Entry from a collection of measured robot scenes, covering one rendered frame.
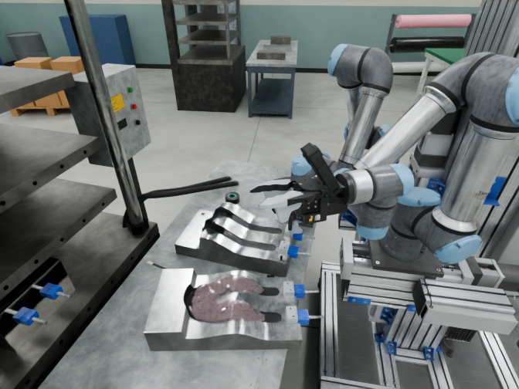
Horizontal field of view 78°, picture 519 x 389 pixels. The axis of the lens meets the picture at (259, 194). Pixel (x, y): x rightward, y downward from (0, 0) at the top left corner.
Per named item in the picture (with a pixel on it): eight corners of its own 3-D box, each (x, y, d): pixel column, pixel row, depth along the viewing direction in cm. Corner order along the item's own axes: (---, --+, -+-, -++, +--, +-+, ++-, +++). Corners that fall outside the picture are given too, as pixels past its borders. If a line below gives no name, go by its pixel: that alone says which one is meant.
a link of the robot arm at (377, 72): (411, 58, 109) (358, 189, 123) (381, 53, 115) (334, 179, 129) (401, 47, 100) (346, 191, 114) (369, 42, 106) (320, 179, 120)
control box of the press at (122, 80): (183, 275, 235) (140, 65, 151) (162, 309, 211) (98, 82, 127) (157, 268, 240) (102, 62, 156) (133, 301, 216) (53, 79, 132)
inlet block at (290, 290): (317, 290, 122) (318, 281, 119) (319, 301, 118) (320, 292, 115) (283, 290, 122) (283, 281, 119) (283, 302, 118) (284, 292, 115)
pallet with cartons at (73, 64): (109, 99, 564) (96, 53, 522) (90, 116, 497) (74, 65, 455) (40, 99, 561) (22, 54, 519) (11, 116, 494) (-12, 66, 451)
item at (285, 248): (311, 255, 132) (313, 246, 129) (310, 264, 129) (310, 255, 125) (280, 249, 135) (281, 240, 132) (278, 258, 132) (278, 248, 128)
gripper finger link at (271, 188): (251, 210, 70) (293, 208, 70) (249, 186, 68) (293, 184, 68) (251, 204, 73) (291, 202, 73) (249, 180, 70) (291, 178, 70)
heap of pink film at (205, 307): (263, 283, 121) (264, 269, 117) (265, 326, 107) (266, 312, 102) (195, 284, 121) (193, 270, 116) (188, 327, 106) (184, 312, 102)
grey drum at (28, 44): (55, 76, 689) (39, 31, 639) (59, 82, 649) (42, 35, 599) (24, 80, 662) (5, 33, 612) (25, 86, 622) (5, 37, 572)
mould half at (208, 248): (297, 237, 151) (299, 214, 143) (286, 278, 131) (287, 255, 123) (201, 218, 163) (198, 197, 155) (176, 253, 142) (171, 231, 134)
